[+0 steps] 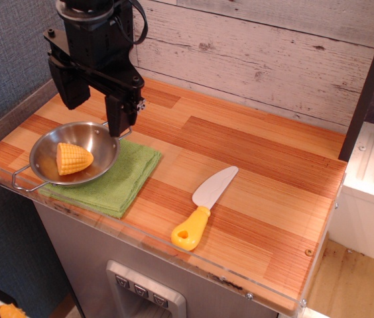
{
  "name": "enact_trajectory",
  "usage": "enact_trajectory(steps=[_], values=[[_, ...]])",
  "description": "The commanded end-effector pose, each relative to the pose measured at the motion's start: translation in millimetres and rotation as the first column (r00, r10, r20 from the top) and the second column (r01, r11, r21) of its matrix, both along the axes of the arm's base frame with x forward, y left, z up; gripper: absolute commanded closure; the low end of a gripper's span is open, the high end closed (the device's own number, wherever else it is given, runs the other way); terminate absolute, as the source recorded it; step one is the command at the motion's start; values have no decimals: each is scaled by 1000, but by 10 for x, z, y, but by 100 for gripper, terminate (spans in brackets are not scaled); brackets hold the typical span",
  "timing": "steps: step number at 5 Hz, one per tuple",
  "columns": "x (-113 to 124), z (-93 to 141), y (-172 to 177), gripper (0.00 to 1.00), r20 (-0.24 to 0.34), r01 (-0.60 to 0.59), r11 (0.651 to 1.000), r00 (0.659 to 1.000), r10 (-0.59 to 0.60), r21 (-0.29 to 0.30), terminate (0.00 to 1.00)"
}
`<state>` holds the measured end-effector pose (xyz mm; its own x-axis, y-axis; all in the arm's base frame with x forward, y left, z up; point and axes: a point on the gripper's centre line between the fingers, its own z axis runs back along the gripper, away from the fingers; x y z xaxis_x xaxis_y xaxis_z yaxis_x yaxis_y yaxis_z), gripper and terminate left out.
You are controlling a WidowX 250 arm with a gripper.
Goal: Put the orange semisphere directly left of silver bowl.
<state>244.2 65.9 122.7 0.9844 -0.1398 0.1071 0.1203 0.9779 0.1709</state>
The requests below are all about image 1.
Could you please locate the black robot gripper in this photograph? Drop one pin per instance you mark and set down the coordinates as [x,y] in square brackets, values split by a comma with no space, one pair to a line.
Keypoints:
[93,51]

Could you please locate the yellow toy corn cob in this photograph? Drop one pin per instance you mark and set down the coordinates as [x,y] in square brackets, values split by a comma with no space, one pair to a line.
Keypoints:
[71,158]

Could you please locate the folded green cloth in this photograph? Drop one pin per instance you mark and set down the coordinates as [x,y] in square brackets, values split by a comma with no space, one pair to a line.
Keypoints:
[112,193]

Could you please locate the silver toy fridge cabinet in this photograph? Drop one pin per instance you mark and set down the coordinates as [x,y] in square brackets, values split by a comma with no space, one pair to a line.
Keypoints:
[116,271]

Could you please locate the yellow toy at bottom left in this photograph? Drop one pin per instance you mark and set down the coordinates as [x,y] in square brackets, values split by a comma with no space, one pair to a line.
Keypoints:
[11,311]

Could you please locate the clear acrylic edge guard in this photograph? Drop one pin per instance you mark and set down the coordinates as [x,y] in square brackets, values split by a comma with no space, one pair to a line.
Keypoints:
[263,236]

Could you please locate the white toy sink unit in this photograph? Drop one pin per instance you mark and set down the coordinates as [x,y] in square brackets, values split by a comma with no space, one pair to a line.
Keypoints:
[352,223]

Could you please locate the toy knife yellow handle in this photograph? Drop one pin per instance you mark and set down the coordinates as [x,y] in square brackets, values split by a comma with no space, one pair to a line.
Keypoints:
[188,234]

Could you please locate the dark right support post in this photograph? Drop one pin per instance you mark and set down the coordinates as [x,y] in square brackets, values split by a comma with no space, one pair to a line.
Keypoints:
[359,116]

